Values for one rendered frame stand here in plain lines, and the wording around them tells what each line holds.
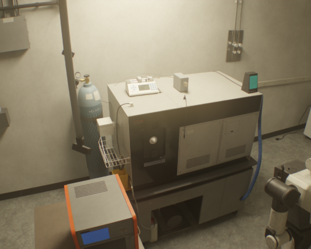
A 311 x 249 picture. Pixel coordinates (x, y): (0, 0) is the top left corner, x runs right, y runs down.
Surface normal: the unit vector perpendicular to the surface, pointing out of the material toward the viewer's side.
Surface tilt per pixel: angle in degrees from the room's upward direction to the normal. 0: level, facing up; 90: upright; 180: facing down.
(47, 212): 0
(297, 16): 90
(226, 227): 0
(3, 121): 90
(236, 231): 0
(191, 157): 90
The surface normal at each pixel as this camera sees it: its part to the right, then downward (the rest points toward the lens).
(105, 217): 0.00, -0.88
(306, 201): -0.40, 0.20
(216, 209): 0.36, 0.44
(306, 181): -0.05, -0.96
